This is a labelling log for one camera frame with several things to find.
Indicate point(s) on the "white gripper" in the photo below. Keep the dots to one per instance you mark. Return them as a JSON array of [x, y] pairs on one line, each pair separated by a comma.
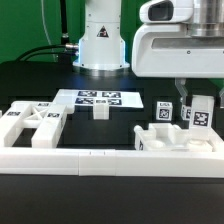
[[181, 39]]

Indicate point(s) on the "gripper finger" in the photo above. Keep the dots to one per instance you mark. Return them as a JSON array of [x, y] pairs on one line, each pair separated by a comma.
[[221, 96]]

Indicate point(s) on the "white chair seat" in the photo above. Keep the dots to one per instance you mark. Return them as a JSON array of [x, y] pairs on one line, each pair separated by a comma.
[[165, 137]]

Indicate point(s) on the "white tagged nut cube right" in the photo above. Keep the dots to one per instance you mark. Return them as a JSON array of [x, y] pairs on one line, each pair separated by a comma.
[[185, 112]]

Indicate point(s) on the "white tagged nut cube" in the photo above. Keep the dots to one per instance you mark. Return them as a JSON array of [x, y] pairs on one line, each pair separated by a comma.
[[164, 111], [185, 112]]

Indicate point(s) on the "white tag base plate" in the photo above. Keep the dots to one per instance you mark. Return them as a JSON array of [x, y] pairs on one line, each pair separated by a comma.
[[75, 97]]

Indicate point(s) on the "white chair back frame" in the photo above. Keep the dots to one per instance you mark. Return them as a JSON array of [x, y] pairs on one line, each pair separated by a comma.
[[48, 120]]

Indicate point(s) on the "white U-shaped fence frame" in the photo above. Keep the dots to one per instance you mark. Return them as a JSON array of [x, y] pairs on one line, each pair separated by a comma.
[[21, 158]]

